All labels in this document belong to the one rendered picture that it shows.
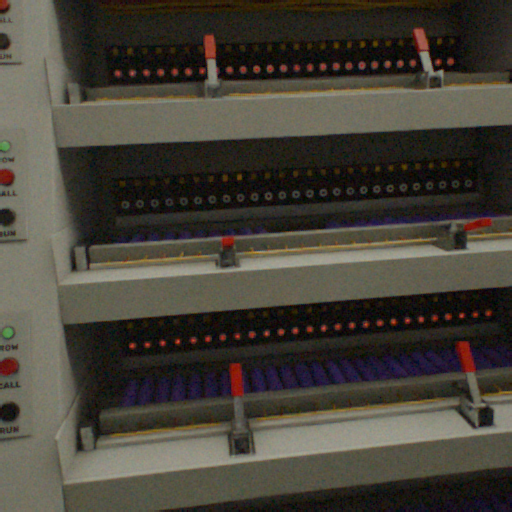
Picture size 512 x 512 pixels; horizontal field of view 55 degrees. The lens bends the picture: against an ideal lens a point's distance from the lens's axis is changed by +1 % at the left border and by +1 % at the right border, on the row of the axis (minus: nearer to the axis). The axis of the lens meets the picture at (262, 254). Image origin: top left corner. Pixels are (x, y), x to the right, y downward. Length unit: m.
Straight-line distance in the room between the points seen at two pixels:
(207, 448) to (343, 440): 0.15
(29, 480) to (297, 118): 0.48
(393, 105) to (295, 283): 0.24
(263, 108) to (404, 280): 0.26
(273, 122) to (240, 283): 0.19
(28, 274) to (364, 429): 0.40
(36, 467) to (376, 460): 0.35
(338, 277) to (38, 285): 0.32
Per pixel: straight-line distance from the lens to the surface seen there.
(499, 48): 0.86
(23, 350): 0.56
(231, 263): 0.55
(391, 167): 0.76
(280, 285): 0.54
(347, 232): 0.60
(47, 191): 0.57
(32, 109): 0.61
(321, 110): 0.60
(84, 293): 0.55
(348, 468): 0.57
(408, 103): 0.63
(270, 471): 0.55
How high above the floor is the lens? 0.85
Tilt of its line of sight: 8 degrees up
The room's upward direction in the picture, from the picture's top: 5 degrees counter-clockwise
